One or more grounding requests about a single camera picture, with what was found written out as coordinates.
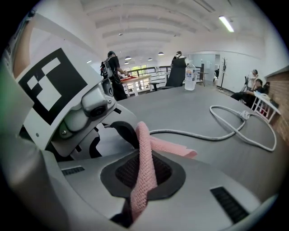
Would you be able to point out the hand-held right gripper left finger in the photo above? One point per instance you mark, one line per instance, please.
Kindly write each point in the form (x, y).
(24, 187)

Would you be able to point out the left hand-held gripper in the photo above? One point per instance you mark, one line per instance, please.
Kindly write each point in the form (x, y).
(52, 90)

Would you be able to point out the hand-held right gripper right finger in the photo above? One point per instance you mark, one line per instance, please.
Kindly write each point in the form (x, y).
(203, 198)

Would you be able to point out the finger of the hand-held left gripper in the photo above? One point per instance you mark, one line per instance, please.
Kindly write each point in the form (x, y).
(124, 133)

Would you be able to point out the pink cloth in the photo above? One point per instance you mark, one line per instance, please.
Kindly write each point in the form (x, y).
(144, 171)

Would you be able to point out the person's left forearm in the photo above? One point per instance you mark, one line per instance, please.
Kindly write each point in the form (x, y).
(21, 49)

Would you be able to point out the white wooden-top table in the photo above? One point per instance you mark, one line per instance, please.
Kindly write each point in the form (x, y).
(137, 82)

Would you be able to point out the red flat object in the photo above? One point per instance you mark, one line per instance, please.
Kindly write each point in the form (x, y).
(127, 78)

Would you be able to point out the black stool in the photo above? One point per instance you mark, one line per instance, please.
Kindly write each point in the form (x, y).
(154, 86)

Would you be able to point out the black metal railing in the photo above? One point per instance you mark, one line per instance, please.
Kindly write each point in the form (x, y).
(162, 70)

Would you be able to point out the clear plastic water bottle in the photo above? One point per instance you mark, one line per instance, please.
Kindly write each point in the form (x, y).
(190, 77)

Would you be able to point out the tall dark side table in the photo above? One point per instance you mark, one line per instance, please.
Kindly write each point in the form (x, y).
(202, 77)

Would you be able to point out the white slatted table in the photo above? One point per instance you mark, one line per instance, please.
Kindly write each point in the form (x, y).
(266, 106)

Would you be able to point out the black coat rack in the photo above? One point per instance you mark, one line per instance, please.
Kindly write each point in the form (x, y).
(223, 72)

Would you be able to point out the long ceiling tube light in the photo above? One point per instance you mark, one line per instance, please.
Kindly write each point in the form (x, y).
(226, 24)

